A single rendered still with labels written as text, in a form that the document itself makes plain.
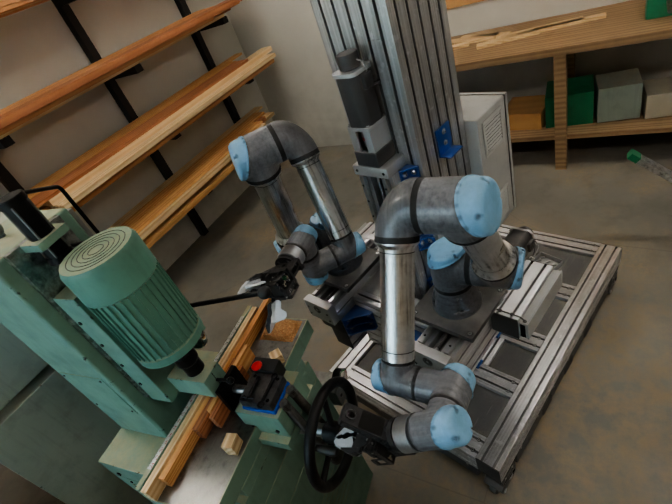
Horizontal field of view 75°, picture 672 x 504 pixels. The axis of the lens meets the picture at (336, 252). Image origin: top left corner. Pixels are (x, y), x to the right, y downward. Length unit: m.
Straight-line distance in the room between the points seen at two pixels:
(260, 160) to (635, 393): 1.75
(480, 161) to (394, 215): 0.71
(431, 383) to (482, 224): 0.35
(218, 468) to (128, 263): 0.57
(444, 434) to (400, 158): 0.78
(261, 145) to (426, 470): 1.46
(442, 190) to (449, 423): 0.43
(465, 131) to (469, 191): 0.70
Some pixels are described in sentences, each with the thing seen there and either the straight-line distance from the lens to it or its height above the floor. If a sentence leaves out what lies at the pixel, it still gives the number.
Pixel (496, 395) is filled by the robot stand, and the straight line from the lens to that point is 1.94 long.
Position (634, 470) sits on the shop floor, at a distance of 2.07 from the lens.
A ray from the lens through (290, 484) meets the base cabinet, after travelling 1.47.
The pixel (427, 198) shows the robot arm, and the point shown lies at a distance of 0.85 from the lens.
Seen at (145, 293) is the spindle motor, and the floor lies 1.36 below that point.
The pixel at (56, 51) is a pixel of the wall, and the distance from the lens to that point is 3.71.
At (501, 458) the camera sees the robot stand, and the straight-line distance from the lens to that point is 1.80.
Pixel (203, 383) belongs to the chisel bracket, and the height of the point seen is 1.03.
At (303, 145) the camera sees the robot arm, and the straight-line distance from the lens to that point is 1.30.
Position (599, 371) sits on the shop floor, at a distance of 2.27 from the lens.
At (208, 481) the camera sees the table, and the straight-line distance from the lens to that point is 1.25.
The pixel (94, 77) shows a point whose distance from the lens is 3.17.
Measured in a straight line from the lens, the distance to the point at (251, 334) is 1.44.
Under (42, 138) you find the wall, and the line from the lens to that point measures 3.55.
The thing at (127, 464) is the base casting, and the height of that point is 0.80.
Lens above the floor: 1.85
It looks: 36 degrees down
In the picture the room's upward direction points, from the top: 22 degrees counter-clockwise
